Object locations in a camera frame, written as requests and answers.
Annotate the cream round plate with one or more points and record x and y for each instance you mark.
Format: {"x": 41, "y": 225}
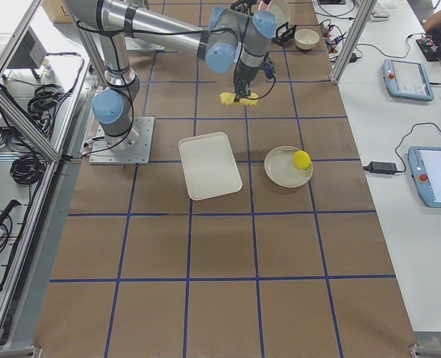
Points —
{"x": 280, "y": 168}

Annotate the near teach pendant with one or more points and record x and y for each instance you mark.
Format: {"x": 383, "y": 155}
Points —
{"x": 425, "y": 164}

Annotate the cream rectangular tray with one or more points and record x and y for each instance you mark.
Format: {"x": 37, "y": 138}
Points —
{"x": 209, "y": 166}

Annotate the cream plate in rack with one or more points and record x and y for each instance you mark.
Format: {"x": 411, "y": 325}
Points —
{"x": 281, "y": 10}

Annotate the black dish rack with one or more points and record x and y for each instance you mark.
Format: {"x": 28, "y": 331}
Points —
{"x": 284, "y": 34}

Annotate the cream bowl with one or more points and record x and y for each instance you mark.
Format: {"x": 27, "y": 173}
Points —
{"x": 306, "y": 39}

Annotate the far teach pendant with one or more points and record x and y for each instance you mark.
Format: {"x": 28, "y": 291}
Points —
{"x": 407, "y": 80}

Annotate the teach pendant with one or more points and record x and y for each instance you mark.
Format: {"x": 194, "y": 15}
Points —
{"x": 407, "y": 80}
{"x": 425, "y": 164}

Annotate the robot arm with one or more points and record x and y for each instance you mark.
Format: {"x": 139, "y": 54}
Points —
{"x": 233, "y": 41}

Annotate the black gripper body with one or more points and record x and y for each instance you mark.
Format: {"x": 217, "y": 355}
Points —
{"x": 245, "y": 74}
{"x": 239, "y": 6}

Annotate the yellow lemon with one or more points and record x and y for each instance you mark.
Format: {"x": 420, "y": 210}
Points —
{"x": 302, "y": 160}

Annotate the aluminium frame post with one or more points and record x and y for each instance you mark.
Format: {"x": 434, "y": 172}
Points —
{"x": 354, "y": 32}

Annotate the black power adapter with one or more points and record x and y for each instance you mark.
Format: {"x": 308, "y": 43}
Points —
{"x": 384, "y": 168}

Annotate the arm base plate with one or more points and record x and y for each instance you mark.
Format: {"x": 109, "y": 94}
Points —
{"x": 134, "y": 149}
{"x": 142, "y": 46}

